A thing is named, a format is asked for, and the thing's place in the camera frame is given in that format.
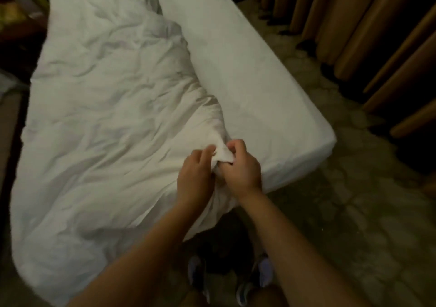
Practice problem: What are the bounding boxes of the person's left forearm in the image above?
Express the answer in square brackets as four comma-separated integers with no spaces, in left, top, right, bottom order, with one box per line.
[68,201,205,307]

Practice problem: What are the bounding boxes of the white duvet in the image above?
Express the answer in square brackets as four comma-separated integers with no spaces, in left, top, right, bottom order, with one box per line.
[10,0,236,306]

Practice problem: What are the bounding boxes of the brown curtain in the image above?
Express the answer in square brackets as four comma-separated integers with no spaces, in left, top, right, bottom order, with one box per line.
[252,0,436,141]

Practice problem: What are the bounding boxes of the person's right hand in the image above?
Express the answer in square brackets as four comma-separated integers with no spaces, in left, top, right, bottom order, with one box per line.
[214,139,264,202]

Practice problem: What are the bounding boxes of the reddish wooden nightstand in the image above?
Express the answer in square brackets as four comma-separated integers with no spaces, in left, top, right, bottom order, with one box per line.
[0,0,50,45]

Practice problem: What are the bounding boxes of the person's right forearm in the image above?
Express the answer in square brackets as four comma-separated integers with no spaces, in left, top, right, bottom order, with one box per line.
[238,193,372,307]

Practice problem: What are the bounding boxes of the person's left hand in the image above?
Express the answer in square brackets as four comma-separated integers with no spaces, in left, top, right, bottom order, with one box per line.
[176,144,218,212]

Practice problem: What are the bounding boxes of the white bed sheet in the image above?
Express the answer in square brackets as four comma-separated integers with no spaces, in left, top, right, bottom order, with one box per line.
[158,0,337,195]

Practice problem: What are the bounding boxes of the person's white shoe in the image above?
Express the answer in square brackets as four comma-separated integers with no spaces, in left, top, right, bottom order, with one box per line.
[187,254,212,304]
[235,254,277,307]

